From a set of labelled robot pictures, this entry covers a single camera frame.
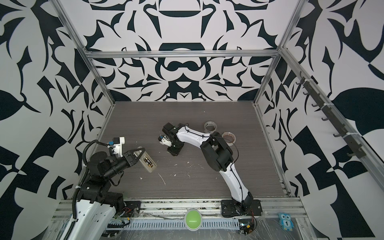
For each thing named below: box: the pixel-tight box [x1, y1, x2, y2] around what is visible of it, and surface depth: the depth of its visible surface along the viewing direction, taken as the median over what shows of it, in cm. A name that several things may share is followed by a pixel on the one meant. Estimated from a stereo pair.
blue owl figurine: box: [278, 212, 294, 231], surface depth 71 cm
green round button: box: [184, 208, 203, 232], surface depth 72 cm
